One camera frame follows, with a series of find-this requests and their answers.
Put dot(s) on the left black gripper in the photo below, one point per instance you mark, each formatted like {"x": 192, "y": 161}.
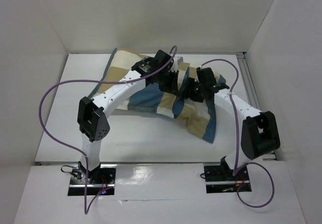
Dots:
{"x": 170, "y": 83}

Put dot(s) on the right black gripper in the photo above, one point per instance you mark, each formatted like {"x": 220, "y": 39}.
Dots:
{"x": 187, "y": 93}

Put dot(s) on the blue beige patchwork pillowcase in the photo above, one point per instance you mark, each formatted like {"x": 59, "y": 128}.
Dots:
{"x": 198, "y": 118}

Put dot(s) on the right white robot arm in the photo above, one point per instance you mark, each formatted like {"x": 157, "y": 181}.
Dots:
{"x": 256, "y": 131}

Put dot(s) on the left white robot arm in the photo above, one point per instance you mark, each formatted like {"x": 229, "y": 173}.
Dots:
{"x": 93, "y": 113}

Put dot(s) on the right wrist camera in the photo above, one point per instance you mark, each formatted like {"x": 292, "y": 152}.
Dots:
{"x": 199, "y": 70}

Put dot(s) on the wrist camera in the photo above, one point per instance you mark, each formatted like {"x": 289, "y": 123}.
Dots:
{"x": 199, "y": 70}
{"x": 161, "y": 58}

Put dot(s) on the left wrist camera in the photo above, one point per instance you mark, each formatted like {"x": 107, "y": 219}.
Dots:
{"x": 161, "y": 58}

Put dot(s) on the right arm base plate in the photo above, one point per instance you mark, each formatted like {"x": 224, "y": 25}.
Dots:
{"x": 217, "y": 182}

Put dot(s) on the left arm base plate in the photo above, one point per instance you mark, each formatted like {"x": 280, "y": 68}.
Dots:
{"x": 104, "y": 182}

